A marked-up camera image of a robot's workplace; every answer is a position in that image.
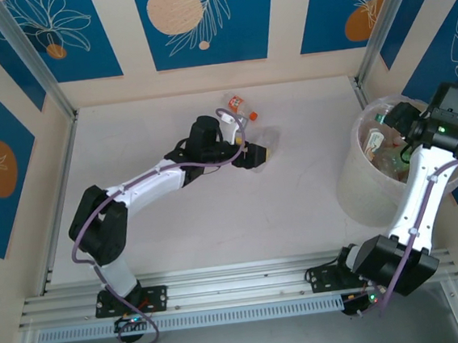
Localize clear unlabelled plastic bottle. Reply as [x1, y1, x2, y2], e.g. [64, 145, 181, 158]
[247, 124, 288, 175]

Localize clear bottle green cap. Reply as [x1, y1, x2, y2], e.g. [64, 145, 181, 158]
[371, 110, 391, 126]

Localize small controller board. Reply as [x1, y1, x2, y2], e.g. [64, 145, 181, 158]
[112, 313, 150, 334]
[340, 288, 384, 320]

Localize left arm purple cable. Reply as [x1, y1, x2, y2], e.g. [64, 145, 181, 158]
[58, 104, 268, 343]

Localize white slotted cable duct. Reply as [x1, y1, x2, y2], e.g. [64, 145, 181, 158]
[36, 294, 345, 343]

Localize orange label bottle orange cap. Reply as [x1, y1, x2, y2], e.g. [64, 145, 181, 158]
[221, 89, 260, 124]

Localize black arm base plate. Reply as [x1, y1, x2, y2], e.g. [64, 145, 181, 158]
[305, 263, 347, 295]
[93, 283, 170, 319]

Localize cream round bin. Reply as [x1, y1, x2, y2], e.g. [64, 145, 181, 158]
[327, 90, 458, 239]

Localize aluminium frame post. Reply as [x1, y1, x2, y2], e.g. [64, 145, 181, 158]
[0, 0, 79, 128]
[348, 0, 436, 87]

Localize wide aluminium base rail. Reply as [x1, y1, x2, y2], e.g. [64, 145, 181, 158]
[15, 243, 456, 331]

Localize aluminium table edge rail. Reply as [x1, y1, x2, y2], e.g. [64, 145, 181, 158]
[23, 111, 98, 298]
[349, 72, 372, 114]

